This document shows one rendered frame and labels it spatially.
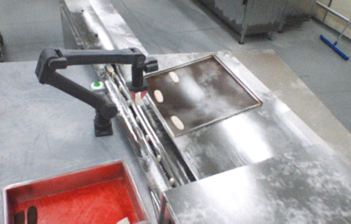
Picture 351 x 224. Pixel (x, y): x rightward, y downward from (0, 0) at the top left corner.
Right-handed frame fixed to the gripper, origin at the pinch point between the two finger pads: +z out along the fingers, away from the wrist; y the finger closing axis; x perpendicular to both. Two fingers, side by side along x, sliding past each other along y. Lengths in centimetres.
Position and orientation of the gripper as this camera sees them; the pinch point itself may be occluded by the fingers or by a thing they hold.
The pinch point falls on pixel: (137, 98)
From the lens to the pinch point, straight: 170.6
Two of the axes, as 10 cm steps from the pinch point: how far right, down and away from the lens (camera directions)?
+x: -4.2, -6.1, 6.8
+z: -0.6, 7.6, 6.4
